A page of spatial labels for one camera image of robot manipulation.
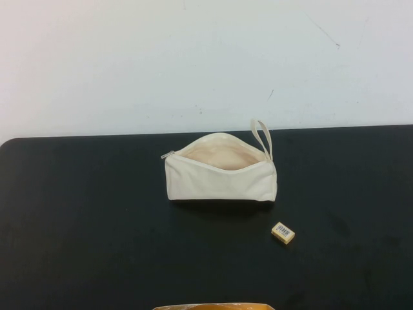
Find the yellow eraser with barcode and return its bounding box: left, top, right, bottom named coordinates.
left=271, top=222, right=297, bottom=248

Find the yellow orange cardboard object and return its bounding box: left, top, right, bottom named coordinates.
left=152, top=293, right=272, bottom=310

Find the cream canvas pencil case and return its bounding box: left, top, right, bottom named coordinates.
left=160, top=118, right=278, bottom=206

